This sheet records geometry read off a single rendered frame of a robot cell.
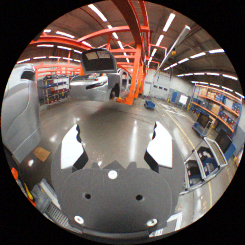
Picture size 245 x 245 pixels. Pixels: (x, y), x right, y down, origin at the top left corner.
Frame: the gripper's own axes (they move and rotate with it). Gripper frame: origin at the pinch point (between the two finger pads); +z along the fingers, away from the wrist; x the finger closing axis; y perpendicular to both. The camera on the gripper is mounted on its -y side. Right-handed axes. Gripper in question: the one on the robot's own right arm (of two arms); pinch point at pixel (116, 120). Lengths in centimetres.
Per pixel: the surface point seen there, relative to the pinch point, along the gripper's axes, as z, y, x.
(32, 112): 28, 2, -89
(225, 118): 104, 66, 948
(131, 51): 273, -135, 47
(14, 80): 9, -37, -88
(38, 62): 510, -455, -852
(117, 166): 33, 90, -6
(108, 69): 271, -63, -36
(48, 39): 154, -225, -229
